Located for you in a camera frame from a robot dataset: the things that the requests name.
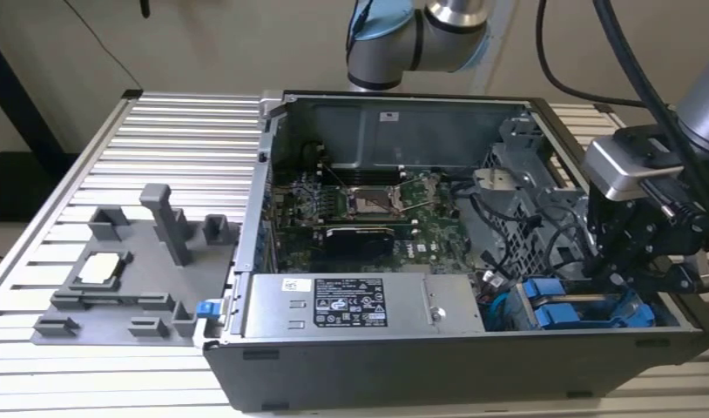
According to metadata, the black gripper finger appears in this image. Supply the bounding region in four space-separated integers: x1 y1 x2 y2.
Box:
651 256 709 300
584 254 639 289

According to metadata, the black disk wire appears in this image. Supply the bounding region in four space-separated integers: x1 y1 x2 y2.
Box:
541 211 597 280

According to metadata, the hard disk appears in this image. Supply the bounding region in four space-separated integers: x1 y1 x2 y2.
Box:
520 277 641 308

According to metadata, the empty blue disk carrier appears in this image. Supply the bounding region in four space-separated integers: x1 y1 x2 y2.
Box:
537 303 656 328

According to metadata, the black RAM slot bank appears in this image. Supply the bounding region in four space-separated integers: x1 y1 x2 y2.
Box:
322 165 409 184

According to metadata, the grey metal drive cage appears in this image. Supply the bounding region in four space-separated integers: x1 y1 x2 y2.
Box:
473 117 592 280

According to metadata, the green motherboard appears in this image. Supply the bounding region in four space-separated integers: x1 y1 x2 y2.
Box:
270 167 484 275

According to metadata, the black graphics card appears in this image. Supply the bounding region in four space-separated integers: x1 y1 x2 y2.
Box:
313 224 418 273

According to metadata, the CPU socket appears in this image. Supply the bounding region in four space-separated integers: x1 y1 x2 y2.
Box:
337 182 409 219

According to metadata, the black open PC case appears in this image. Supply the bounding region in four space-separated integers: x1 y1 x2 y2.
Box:
201 89 709 413

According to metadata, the silver power supply unit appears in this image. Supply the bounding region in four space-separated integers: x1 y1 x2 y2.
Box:
241 273 488 339

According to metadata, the blue case latch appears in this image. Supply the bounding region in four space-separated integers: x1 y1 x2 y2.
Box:
195 299 222 322

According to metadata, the grey parts rack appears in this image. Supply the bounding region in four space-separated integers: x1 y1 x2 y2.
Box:
33 182 244 347

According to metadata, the silver CPU chip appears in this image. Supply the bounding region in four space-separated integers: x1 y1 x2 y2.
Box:
78 252 123 284

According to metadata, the black stand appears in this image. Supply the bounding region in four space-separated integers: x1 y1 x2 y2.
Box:
0 24 81 223

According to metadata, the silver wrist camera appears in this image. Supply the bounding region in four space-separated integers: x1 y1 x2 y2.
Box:
580 133 687 202

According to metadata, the blue data wire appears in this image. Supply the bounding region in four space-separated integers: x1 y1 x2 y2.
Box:
487 290 512 327

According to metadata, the black internal cable bundle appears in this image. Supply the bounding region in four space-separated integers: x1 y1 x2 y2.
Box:
471 191 531 280

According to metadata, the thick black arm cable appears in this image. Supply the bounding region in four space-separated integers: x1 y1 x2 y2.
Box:
591 0 709 210
535 0 676 109

